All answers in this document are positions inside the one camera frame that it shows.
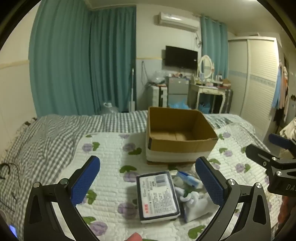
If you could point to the clear water jug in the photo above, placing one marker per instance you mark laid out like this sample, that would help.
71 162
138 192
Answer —
110 109

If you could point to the clear plastic bag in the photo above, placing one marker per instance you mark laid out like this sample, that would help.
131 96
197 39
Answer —
157 77

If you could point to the white ribbed suitcase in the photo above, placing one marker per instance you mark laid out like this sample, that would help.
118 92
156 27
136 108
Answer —
157 96

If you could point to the oval white vanity mirror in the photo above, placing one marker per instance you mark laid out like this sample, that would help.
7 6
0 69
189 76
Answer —
205 66

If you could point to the grey mini fridge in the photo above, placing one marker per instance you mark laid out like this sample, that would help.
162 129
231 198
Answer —
178 88

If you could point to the white fluffy cloth bundle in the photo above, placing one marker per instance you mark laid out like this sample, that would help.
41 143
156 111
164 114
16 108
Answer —
196 208

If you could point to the white slatted wardrobe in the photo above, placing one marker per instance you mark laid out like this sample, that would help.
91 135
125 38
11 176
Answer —
254 81

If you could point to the white stick vacuum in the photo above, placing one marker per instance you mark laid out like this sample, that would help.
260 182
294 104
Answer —
132 102

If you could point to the blue basket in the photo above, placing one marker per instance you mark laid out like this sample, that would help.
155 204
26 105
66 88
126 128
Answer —
205 108

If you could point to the cardboard box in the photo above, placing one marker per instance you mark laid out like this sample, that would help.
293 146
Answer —
175 125

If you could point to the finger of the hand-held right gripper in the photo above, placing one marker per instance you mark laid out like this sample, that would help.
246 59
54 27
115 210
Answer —
260 154
279 139

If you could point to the person's left hand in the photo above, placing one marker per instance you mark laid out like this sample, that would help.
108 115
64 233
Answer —
135 237

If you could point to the small photo frame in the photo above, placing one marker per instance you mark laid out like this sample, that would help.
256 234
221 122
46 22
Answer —
202 77

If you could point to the blue white tube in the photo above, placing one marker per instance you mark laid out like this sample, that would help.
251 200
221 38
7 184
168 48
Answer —
188 179

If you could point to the clutter on fridge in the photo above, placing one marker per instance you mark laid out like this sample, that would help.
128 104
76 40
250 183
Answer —
179 75

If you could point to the teal curtain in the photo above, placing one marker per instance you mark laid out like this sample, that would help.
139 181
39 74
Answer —
60 60
113 58

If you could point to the hanging clothes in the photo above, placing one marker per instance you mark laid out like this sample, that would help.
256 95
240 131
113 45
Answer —
281 92

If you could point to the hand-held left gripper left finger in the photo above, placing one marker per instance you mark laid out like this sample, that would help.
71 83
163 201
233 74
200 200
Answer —
85 183

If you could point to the floor box with blue bags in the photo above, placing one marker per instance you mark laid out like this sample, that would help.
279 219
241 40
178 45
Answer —
180 104

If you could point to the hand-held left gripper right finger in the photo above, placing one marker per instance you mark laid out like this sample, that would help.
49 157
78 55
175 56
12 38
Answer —
209 183

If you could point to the white air conditioner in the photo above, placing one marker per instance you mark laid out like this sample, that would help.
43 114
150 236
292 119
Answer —
177 22

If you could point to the white floral quilt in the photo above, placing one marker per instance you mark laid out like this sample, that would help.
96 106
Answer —
111 157

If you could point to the black wall television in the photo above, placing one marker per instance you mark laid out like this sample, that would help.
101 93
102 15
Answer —
181 57

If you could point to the beige cloth pile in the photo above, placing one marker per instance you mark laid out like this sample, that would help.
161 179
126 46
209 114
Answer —
289 128

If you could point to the person's right forearm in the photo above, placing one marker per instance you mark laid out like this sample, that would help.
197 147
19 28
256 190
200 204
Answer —
284 213

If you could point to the grey gingham bed sheet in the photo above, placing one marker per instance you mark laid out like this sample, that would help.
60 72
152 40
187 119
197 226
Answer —
46 143

